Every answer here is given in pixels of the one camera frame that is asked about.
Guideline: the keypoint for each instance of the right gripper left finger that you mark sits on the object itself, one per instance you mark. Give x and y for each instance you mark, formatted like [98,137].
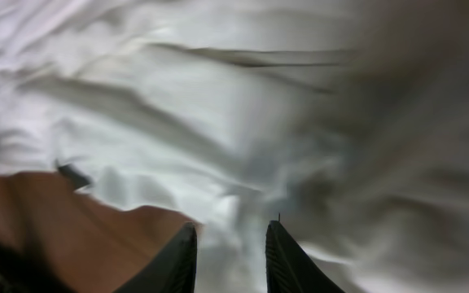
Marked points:
[172,270]

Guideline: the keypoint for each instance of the white t-shirt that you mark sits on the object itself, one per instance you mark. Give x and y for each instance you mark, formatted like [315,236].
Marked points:
[120,121]

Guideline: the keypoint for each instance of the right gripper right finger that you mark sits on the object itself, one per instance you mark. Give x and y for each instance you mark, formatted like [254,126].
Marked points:
[289,269]

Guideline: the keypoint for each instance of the black red garment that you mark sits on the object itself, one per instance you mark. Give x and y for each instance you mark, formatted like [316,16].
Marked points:
[26,274]

